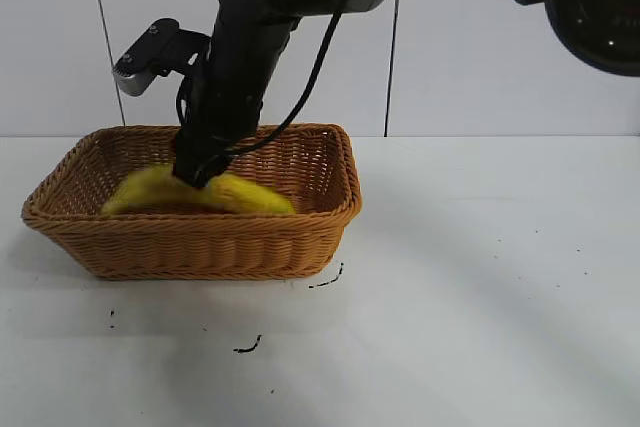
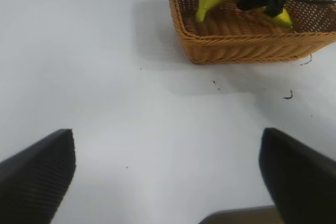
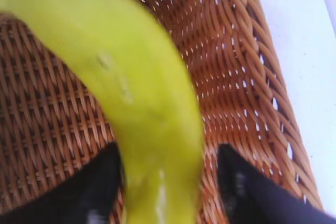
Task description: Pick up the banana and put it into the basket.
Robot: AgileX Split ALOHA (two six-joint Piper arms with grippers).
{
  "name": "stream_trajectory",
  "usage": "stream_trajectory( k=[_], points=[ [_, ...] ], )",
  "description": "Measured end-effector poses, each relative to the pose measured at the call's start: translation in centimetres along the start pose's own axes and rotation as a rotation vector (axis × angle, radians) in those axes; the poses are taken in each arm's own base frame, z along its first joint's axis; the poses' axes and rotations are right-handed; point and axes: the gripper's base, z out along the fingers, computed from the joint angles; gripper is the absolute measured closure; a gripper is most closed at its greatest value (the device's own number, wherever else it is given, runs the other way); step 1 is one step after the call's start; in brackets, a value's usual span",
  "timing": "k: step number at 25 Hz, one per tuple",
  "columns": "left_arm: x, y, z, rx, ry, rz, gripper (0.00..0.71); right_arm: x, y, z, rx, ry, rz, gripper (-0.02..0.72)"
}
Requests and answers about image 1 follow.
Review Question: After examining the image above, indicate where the brown woven wicker basket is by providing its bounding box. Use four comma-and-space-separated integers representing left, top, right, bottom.
21, 122, 363, 282

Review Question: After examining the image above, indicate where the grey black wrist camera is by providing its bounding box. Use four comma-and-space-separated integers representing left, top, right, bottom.
111, 18, 212, 97

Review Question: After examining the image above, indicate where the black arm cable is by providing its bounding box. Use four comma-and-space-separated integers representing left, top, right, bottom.
199, 9, 344, 183

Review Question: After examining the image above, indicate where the yellow banana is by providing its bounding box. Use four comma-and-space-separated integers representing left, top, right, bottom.
101, 166, 297, 217

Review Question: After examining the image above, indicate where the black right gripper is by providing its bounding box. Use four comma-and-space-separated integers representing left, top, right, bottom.
172, 54, 281, 190

